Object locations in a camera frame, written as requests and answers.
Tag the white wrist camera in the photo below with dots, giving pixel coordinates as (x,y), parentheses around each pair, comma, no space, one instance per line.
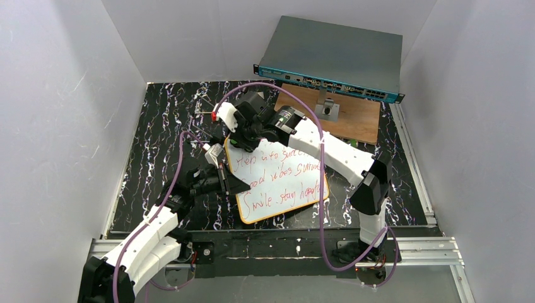
(224,113)
(214,154)

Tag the teal network switch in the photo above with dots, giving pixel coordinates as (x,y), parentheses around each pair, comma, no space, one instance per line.
(346,60)

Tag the grey metal bracket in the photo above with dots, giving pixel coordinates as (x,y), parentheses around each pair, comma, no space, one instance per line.
(326,108)

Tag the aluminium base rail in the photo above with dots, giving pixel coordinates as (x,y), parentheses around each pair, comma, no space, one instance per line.
(267,254)

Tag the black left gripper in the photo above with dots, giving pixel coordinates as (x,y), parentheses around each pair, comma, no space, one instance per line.
(224,178)

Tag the green black whiteboard eraser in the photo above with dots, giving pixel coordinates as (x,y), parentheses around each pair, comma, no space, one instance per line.
(235,143)

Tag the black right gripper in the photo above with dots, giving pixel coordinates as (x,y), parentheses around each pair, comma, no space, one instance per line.
(241,130)

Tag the orange framed whiteboard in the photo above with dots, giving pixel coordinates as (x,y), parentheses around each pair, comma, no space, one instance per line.
(281,179)

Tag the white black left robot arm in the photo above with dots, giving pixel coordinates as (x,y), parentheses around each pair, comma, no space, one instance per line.
(121,273)

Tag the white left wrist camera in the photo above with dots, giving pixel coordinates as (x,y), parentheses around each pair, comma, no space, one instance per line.
(214,154)

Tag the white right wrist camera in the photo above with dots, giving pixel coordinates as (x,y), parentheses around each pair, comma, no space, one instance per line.
(224,113)

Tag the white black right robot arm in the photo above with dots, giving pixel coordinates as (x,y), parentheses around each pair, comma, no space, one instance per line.
(250,119)

